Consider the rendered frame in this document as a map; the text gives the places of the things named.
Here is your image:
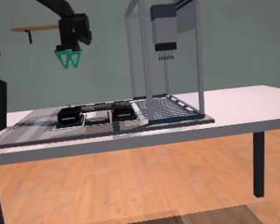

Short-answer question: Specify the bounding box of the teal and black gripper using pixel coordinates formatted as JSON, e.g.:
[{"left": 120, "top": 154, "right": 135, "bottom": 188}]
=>
[{"left": 54, "top": 31, "right": 82, "bottom": 69}]

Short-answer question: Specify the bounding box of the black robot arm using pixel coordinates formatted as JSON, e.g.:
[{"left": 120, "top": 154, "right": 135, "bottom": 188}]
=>
[{"left": 36, "top": 0, "right": 92, "bottom": 45}]

